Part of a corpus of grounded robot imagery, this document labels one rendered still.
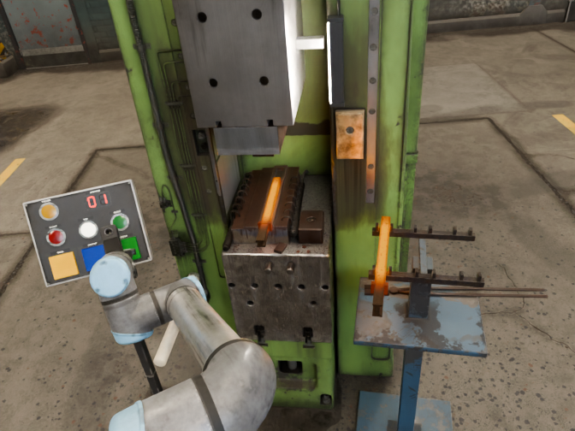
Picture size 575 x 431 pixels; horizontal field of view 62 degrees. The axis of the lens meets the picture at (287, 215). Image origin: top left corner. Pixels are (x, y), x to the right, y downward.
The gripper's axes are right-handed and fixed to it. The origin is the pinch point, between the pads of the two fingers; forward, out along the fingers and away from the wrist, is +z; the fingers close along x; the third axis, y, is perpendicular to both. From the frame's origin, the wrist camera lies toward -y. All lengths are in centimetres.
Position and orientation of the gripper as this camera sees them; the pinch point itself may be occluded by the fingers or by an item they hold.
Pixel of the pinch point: (122, 250)
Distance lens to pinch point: 156.9
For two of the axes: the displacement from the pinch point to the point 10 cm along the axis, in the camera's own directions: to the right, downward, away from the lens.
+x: 9.5, -2.4, 2.1
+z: -2.3, -0.4, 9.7
